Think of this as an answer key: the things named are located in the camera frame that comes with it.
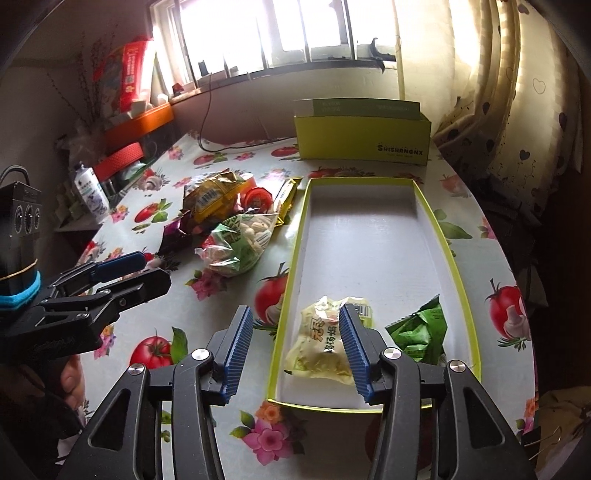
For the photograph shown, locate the red perforated basket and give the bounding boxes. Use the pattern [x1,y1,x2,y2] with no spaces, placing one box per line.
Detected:
[95,142,144,179]

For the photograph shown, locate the thin black cable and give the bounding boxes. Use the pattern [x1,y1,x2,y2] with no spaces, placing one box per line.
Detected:
[198,71,301,154]

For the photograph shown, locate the person's left hand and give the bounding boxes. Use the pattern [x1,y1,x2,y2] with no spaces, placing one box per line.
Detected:
[60,355,86,412]

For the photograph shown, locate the red sausage stick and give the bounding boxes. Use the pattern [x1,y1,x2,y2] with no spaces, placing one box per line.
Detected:
[241,187,274,214]

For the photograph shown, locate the black window latch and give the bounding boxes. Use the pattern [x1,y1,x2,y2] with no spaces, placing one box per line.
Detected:
[368,39,398,71]

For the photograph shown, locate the yellow-green cardboard box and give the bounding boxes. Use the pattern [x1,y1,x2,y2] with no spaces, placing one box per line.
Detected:
[294,98,432,167]

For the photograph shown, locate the clear green-printed snack bag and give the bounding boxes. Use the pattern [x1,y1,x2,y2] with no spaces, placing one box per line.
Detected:
[195,210,280,278]

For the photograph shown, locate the white plastic bottle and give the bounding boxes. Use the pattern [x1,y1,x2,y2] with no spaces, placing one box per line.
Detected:
[74,161,110,223]

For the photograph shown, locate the yellow tray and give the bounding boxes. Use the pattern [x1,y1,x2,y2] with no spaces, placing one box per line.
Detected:
[267,176,483,412]

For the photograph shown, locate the barred window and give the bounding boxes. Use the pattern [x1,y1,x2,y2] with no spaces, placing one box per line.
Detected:
[148,0,403,89]

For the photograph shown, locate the pale yellow snack packet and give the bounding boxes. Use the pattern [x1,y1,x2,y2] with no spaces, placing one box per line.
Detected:
[283,295,374,382]

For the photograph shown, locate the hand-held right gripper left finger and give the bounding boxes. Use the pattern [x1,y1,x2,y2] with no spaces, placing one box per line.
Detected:
[58,305,254,480]

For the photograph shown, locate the dried branches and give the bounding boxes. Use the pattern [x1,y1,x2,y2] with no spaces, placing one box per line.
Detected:
[46,37,110,136]

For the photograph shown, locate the cream heart-print curtain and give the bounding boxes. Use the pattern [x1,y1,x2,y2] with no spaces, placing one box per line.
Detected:
[434,0,588,185]

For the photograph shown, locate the dark green snack packet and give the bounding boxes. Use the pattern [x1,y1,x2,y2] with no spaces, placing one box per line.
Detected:
[385,298,450,363]

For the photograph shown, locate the yellow snack bag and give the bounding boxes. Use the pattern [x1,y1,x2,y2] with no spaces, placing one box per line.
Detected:
[181,171,254,227]

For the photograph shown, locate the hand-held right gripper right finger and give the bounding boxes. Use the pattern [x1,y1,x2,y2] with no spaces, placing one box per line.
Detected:
[339,302,539,480]

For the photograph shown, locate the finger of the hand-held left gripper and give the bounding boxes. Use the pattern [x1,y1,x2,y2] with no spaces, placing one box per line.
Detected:
[39,267,172,324]
[46,251,149,296]

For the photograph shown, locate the red and white package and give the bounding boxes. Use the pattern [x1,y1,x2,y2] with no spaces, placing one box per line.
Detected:
[92,39,158,114]

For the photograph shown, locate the gold snack bar packet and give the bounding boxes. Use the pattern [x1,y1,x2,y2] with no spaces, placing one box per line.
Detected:
[272,178,304,225]

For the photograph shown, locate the purple snack packet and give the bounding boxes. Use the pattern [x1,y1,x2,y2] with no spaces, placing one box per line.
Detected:
[157,215,222,256]

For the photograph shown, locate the orange shelf rack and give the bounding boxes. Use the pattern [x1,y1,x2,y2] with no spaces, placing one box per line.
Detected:
[104,102,174,154]

